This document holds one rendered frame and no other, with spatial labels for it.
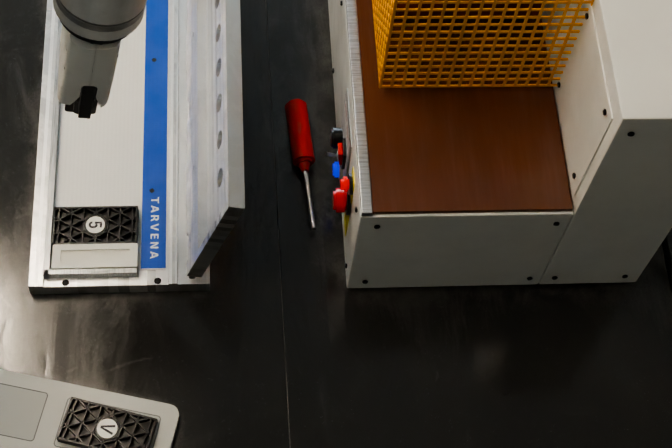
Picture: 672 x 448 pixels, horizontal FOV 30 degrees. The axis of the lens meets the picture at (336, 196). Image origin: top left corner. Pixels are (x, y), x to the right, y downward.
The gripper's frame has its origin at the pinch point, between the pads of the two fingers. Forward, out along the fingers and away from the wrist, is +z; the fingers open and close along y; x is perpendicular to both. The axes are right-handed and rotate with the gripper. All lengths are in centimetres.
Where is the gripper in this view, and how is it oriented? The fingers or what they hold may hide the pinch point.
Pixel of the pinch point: (82, 96)
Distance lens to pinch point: 132.7
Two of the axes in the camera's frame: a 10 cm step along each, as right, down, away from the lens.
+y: 0.5, 8.8, -4.7
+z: -2.7, 4.7, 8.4
